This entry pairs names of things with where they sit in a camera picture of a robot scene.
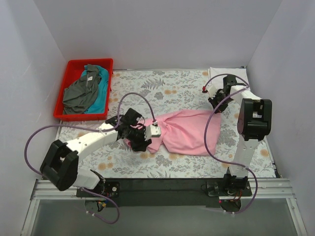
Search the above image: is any pink t shirt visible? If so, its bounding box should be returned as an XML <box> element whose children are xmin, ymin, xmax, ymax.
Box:
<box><xmin>123</xmin><ymin>109</ymin><xmax>222</xmax><ymax>157</ymax></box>

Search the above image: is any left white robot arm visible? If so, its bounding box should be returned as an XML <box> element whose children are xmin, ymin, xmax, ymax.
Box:
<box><xmin>40</xmin><ymin>109</ymin><xmax>161</xmax><ymax>197</ymax></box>

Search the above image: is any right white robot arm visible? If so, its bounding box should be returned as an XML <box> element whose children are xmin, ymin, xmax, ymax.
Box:
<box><xmin>202</xmin><ymin>73</ymin><xmax>272</xmax><ymax>196</ymax></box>

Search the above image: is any folded white t shirt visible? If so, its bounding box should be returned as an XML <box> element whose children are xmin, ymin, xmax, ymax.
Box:
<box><xmin>208</xmin><ymin>67</ymin><xmax>249</xmax><ymax>87</ymax></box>

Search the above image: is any floral table mat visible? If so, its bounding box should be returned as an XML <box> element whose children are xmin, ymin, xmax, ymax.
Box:
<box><xmin>49</xmin><ymin>70</ymin><xmax>279</xmax><ymax>179</ymax></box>

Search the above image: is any teal t shirt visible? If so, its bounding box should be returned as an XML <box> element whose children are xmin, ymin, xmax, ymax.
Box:
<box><xmin>84</xmin><ymin>65</ymin><xmax>109</xmax><ymax>114</ymax></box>

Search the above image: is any red plastic bin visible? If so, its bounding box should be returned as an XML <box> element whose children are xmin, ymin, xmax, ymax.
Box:
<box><xmin>53</xmin><ymin>58</ymin><xmax>114</xmax><ymax>121</ymax></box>

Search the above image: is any grey t shirt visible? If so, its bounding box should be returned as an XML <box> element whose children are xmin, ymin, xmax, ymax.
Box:
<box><xmin>63</xmin><ymin>64</ymin><xmax>102</xmax><ymax>115</ymax></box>

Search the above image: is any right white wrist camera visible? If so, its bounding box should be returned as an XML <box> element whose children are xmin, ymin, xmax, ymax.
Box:
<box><xmin>202</xmin><ymin>84</ymin><xmax>218</xmax><ymax>97</ymax></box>

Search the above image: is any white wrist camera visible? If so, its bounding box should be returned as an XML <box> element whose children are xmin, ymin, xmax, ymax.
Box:
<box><xmin>202</xmin><ymin>84</ymin><xmax>218</xmax><ymax>97</ymax></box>
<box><xmin>144</xmin><ymin>124</ymin><xmax>161</xmax><ymax>141</ymax></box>

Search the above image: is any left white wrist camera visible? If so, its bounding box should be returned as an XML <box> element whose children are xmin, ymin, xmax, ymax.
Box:
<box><xmin>144</xmin><ymin>124</ymin><xmax>161</xmax><ymax>141</ymax></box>

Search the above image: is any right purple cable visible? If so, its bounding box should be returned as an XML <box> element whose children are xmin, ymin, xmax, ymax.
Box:
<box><xmin>203</xmin><ymin>73</ymin><xmax>258</xmax><ymax>215</ymax></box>

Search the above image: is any purple cable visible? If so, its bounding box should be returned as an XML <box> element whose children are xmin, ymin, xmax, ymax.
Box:
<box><xmin>24</xmin><ymin>92</ymin><xmax>158</xmax><ymax>224</ymax></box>
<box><xmin>203</xmin><ymin>73</ymin><xmax>258</xmax><ymax>215</ymax></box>

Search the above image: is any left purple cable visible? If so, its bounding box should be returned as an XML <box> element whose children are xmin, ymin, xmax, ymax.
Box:
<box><xmin>24</xmin><ymin>92</ymin><xmax>158</xmax><ymax>224</ymax></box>

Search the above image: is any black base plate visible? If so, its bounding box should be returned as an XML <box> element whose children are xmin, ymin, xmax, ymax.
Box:
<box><xmin>76</xmin><ymin>178</ymin><xmax>253</xmax><ymax>209</ymax></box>

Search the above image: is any aluminium rail frame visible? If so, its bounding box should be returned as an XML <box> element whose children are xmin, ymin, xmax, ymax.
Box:
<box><xmin>21</xmin><ymin>178</ymin><xmax>307</xmax><ymax>236</ymax></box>

